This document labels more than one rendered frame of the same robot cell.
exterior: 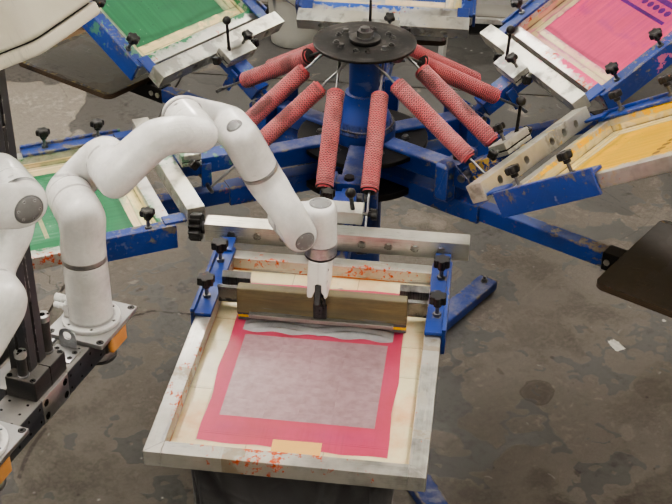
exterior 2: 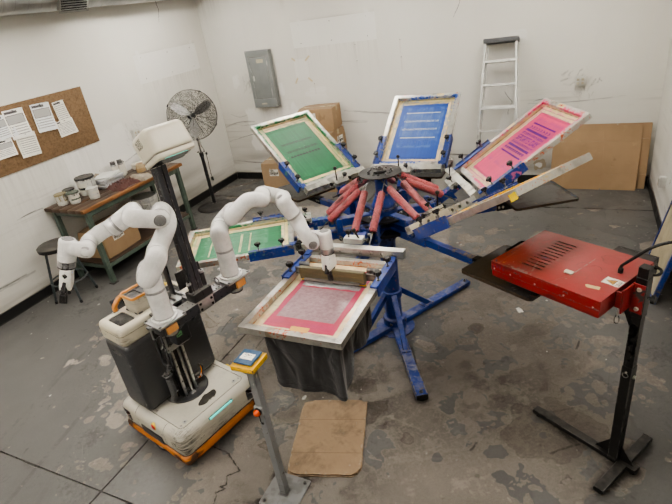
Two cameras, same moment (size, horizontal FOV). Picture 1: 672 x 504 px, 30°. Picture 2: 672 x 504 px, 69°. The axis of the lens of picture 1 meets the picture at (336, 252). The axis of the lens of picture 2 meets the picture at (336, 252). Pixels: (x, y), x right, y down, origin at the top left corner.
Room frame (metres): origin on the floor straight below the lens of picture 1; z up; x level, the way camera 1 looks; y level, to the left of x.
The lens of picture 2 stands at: (0.18, -0.89, 2.40)
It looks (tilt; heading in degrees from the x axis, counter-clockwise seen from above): 27 degrees down; 21
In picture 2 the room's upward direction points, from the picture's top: 9 degrees counter-clockwise
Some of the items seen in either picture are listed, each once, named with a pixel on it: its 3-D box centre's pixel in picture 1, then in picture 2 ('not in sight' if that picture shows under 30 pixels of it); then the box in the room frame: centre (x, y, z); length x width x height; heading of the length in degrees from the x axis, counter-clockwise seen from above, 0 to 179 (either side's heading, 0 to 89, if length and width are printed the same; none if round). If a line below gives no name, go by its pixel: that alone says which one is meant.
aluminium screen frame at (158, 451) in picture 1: (311, 356); (321, 294); (2.31, 0.05, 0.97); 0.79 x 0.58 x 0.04; 173
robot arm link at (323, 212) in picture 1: (303, 223); (318, 239); (2.44, 0.07, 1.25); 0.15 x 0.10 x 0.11; 116
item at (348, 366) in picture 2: not in sight; (357, 340); (2.23, -0.14, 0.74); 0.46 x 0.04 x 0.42; 173
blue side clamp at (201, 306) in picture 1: (214, 287); (297, 268); (2.58, 0.30, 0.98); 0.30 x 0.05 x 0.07; 173
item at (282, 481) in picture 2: not in sight; (268, 431); (1.76, 0.24, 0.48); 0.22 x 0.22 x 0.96; 83
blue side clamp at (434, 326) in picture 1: (438, 305); (383, 277); (2.51, -0.25, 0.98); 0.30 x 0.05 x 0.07; 173
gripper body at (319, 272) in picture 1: (320, 269); (329, 259); (2.45, 0.03, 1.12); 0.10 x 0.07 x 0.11; 173
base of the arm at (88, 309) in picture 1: (82, 287); (225, 262); (2.22, 0.54, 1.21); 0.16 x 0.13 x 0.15; 70
